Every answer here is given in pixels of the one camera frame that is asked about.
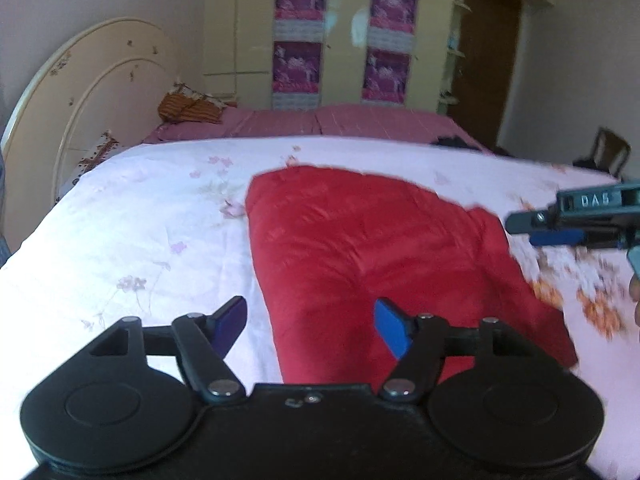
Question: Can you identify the brown wooden door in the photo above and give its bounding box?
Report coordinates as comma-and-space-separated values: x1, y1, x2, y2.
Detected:
446, 0, 524, 150

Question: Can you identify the cream corner shelf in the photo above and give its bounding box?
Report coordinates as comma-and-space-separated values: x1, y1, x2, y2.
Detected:
437, 0, 473, 116

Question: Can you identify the purple wall poster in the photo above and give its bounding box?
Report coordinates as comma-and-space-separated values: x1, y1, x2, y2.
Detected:
369, 0, 419, 51
274, 0, 328, 43
271, 40, 323, 112
361, 47, 412, 103

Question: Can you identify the red puffer jacket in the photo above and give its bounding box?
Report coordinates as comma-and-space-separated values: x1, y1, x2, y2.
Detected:
244, 164, 580, 386

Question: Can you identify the cream arched headboard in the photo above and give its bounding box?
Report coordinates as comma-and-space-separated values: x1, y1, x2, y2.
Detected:
0, 17, 183, 253

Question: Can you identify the patterned white pillow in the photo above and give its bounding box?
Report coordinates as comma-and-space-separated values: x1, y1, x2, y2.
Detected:
70, 130, 128, 186

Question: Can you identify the wooden chair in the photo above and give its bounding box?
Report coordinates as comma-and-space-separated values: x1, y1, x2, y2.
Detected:
591, 128, 632, 179

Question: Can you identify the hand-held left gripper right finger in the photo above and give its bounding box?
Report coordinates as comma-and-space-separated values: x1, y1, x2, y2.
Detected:
374, 298, 534, 404

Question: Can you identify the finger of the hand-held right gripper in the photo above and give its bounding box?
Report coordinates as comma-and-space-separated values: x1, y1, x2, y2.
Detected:
505, 209, 562, 235
529, 229, 587, 248

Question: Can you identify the black cloth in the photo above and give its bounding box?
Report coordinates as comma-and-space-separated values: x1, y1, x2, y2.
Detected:
434, 135, 478, 151

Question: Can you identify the orange striped pillow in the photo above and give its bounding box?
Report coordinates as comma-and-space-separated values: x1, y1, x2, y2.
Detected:
158, 82, 237, 125

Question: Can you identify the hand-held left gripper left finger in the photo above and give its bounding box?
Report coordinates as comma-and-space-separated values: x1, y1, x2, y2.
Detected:
90, 296, 248, 405

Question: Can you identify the person's right hand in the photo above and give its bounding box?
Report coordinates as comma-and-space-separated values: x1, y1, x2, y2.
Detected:
628, 274, 640, 329

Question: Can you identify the cream wardrobe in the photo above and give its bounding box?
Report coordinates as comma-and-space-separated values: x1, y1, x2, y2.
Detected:
202, 0, 458, 113

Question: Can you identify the white floral quilt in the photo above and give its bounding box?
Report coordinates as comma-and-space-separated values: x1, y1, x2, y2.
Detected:
0, 136, 640, 480

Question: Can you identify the pink checked bedsheet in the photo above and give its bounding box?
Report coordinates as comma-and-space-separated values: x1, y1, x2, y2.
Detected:
141, 104, 493, 153

